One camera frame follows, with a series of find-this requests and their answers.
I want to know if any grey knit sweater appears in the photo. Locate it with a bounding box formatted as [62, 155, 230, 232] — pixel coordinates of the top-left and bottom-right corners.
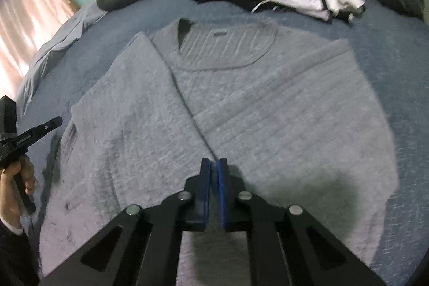
[38, 18, 399, 286]

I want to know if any person's left forearm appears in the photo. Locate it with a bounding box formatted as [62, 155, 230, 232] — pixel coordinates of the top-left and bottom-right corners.
[0, 217, 42, 286]

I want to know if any person's left hand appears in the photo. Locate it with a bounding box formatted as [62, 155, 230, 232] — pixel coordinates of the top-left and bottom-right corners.
[0, 157, 36, 230]

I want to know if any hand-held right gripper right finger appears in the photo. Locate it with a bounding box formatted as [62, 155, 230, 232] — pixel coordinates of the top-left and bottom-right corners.
[216, 158, 386, 286]

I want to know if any pink curtain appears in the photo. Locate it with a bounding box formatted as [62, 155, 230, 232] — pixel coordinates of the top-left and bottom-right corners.
[0, 0, 81, 99]

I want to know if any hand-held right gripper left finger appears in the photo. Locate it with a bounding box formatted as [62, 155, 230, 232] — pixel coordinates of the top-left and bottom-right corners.
[40, 158, 212, 286]

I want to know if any bed with blue patterned sheet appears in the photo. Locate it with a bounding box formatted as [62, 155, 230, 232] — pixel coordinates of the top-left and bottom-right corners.
[15, 0, 429, 286]

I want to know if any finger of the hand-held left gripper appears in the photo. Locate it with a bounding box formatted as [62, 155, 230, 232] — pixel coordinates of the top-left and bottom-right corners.
[29, 116, 64, 142]

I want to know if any light grey-blue blanket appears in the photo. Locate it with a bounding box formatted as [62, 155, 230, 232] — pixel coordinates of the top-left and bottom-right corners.
[15, 3, 108, 116]

